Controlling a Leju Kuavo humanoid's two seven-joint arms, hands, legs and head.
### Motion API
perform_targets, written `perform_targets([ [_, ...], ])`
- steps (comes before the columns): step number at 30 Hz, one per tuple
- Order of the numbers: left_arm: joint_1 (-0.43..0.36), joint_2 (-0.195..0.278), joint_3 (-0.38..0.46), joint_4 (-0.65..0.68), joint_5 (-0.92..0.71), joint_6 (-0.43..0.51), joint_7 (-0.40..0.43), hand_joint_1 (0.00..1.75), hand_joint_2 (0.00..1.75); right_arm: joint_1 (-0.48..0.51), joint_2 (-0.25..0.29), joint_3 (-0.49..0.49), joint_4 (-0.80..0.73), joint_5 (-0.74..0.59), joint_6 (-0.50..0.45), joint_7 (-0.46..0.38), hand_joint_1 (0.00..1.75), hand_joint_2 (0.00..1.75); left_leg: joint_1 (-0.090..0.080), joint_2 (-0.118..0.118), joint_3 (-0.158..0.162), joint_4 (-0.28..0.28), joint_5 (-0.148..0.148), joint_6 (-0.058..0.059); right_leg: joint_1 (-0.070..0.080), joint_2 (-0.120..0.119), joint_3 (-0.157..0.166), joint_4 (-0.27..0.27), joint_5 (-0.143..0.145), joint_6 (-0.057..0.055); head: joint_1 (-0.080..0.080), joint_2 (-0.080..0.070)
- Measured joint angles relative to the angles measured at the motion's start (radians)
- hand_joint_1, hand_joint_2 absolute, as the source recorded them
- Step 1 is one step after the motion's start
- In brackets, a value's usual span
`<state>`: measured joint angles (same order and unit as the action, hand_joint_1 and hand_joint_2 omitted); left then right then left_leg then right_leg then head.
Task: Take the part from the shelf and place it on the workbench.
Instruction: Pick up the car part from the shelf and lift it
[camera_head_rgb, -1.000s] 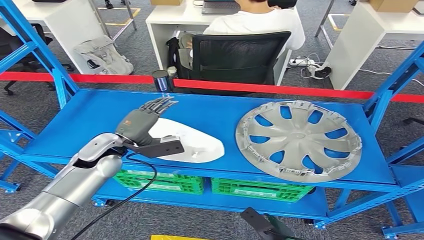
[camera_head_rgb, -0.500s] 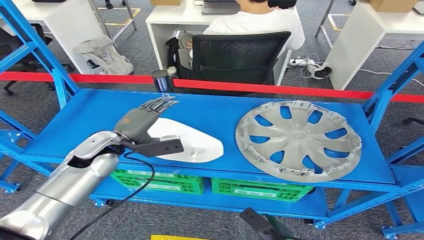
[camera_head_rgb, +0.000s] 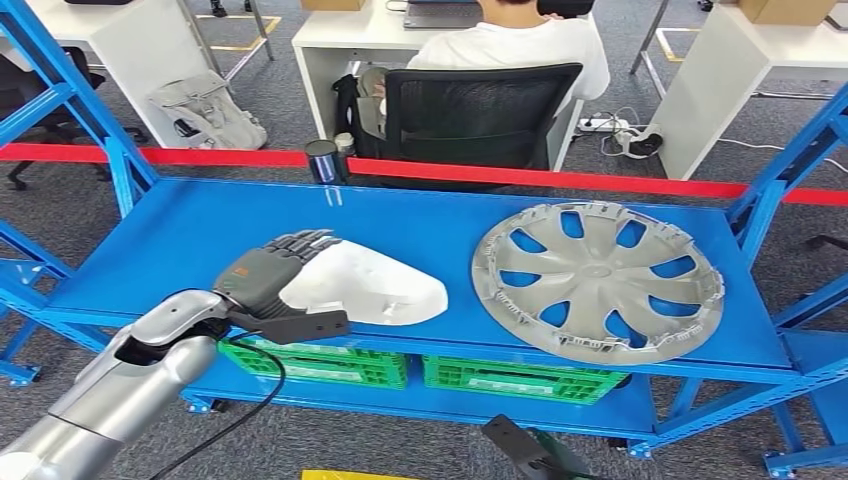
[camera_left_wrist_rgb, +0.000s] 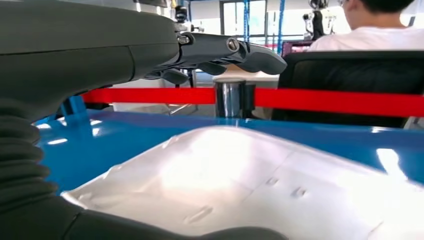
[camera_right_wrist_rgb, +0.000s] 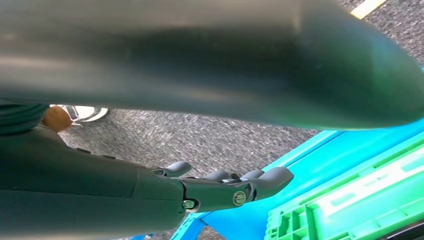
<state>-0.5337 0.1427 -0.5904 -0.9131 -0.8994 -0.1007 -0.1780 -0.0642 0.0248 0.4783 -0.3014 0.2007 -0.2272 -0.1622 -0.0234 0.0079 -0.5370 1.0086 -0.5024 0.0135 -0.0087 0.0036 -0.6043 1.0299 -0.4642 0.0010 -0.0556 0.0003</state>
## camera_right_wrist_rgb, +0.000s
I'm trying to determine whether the person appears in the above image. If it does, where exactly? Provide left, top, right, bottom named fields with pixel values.
left=0, top=100, right=111, bottom=135

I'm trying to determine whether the green plastic crate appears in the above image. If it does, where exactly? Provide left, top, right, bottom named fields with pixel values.
left=263, top=131, right=424, bottom=240

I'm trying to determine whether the yellow floor tape square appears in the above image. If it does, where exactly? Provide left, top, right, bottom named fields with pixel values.
left=350, top=0, right=387, bottom=20

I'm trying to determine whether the blue metal shelf rack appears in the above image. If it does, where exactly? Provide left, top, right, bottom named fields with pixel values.
left=130, top=66, right=424, bottom=240

